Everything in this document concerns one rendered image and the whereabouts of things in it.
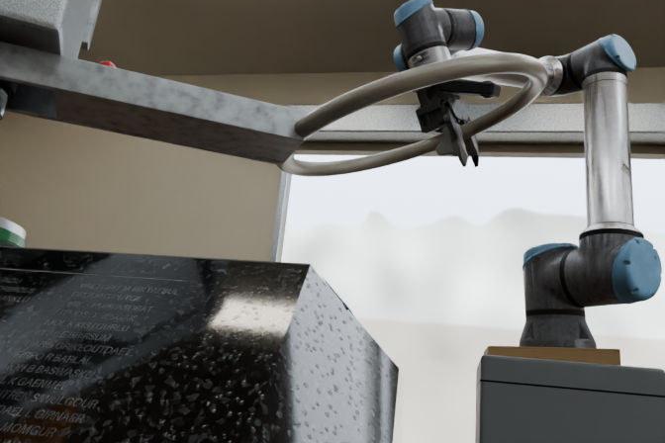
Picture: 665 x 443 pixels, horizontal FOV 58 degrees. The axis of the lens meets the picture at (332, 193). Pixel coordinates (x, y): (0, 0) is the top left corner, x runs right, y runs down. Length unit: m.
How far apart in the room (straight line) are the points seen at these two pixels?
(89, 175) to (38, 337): 6.59
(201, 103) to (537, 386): 1.00
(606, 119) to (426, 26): 0.62
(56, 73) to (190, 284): 0.44
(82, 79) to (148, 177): 5.85
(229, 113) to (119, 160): 6.10
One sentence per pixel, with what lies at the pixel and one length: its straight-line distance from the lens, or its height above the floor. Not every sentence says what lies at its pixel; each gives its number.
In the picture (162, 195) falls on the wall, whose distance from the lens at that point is 6.58.
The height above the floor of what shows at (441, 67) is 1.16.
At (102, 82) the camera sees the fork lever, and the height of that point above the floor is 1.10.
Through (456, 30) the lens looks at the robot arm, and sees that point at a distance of 1.39.
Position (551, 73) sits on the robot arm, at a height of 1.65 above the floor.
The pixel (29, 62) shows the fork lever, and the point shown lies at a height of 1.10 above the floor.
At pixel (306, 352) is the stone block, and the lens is 0.48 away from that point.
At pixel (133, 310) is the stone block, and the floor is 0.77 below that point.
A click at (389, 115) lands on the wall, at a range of 5.87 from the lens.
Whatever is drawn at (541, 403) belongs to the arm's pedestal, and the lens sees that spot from 1.52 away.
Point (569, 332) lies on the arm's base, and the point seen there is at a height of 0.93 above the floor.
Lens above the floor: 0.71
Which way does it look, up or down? 19 degrees up
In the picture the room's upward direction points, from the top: 6 degrees clockwise
